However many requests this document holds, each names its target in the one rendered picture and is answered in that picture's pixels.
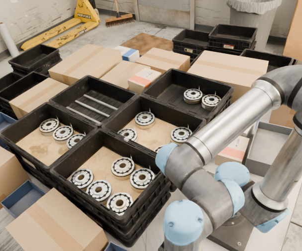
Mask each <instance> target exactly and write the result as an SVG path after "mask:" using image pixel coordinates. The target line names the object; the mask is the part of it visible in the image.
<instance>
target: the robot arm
mask: <svg viewBox="0 0 302 251"><path fill-rule="evenodd" d="M281 105H285V106H288V107H289V108H290V109H292V110H294V111H296V113H295V115H294V116H293V119H292V121H293V123H294V126H295V127H294V128H293V130H292V132H291V133H290V135H289V137H288V138H287V140H286V142H285V143H284V145H283V147H282V148H281V150H280V152H279V153H278V155H277V157H276V158H275V160H274V162H273V163H272V165H271V167H270V168H269V170H268V172H267V173H266V175H265V177H264V178H263V180H262V181H258V182H256V183H255V182H254V181H253V180H252V179H250V174H249V170H248V169H247V168H246V167H245V166H244V165H243V164H241V163H238V162H225V163H222V164H221V165H219V166H218V167H217V169H216V172H215V174H214V177H212V176H211V175H210V174H209V173H208V172H207V171H205V170H204V169H203V166H204V165H205V164H207V163H208V162H209V161H210V160H211V159H212V158H214V157H215V156H216V155H217V154H218V153H220V152H221V151H222V150H223V149H224V148H225V147H227V146H228V145H229V144H230V143H231V142H233V141H234V140H235V139H236V138H237V137H238V136H240V135H241V134H242V133H243V132H244V131H246V130H247V129H248V128H249V127H250V126H251V125H253V124H254V123H255V122H256V121H257V120H259V119H260V118H261V117H262V116H263V115H264V114H266V113H267V112H268V111H269V110H276V109H277V108H279V107H280V106H281ZM155 163H156V165H157V166H158V168H159V169H160V170H161V171H162V172H163V174H164V176H166V177H167V178H168V179H169V180H170V181H171V182H172V183H173V184H174V185H175V186H176V187H177V188H178V189H179V190H180V191H181V192H182V193H183V194H184V196H185V197H186V198H187V199H188V200H179V201H174V202H172V203H171V204H170V205H169V206H168V207H167V209H166V211H165V214H164V221H163V232H164V241H163V243H162V244H161V245H160V247H159V248H158V251H199V248H200V243H201V241H202V240H204V239H205V238H206V237H207V236H209V235H210V234H211V233H212V232H213V231H214V230H216V229H217V228H218V227H219V226H221V225H222V224H223V223H224V222H225V221H231V220H234V219H236V218H238V217H239V216H240V215H241V214H242V215H243V216H244V217H245V218H246V219H247V220H248V221H249V222H250V223H251V224H252V225H253V227H255V228H257V229H258V230H259V231H260V232H261V233H267V232H269V231H270V230H271V229H272V228H273V227H274V226H275V225H277V224H278V223H279V222H280V221H281V220H282V219H283V218H285V217H286V216H287V215H288V214H289V213H290V211H289V210H288V208H287V206H288V204H289V200H288V195H289V194H290V193H291V191H292V190H293V188H294V187H295V186H296V184H297V183H298V181H299V180H300V179H301V177H302V65H290V66H285V67H281V68H278V69H275V70H272V71H270V72H268V73H266V74H264V75H262V76H261V77H259V78H258V79H257V80H255V81H254V82H253V83H252V84H251V89H250V90H249V91H248V92H246V93H245V94H244V95H243V96H242V97H240V98H239V99H238V100H237V101H235V102H234V103H233V104H232V105H230V106H229V107H228V108H227V109H225V110H224V111H223V112H222V113H220V114H219V115H218V116H217V117H215V118H214V119H213V120H212V121H211V122H209V123H208V124H207V125H206V126H204V127H203V128H202V129H201V130H199V131H198V132H197V133H196V134H194V135H193V136H192V137H191V138H189V139H188V140H187V141H186V142H185V143H183V144H182V145H181V146H179V145H178V144H175V143H173V142H171V143H169V144H166V145H164V146H163V147H162V148H161V149H160V150H159V151H158V153H157V155H156V158H155Z"/></svg>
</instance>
